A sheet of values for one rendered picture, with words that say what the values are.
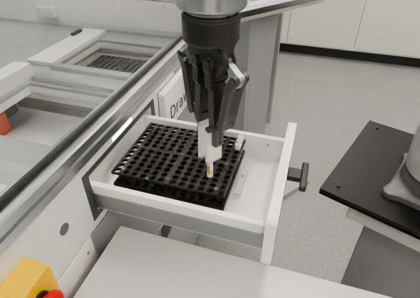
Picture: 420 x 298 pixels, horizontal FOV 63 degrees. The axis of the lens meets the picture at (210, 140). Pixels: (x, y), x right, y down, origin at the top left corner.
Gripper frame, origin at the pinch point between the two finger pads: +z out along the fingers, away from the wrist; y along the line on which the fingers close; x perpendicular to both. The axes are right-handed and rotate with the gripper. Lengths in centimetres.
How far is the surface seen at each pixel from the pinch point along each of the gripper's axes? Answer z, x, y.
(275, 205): 7.8, -3.8, -11.7
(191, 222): 14.4, 5.2, -1.5
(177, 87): 10.2, -17.1, 34.4
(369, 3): 46, -271, 116
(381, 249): 37, -36, -21
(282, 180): 7.8, -9.1, -8.5
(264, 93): 48, -87, 64
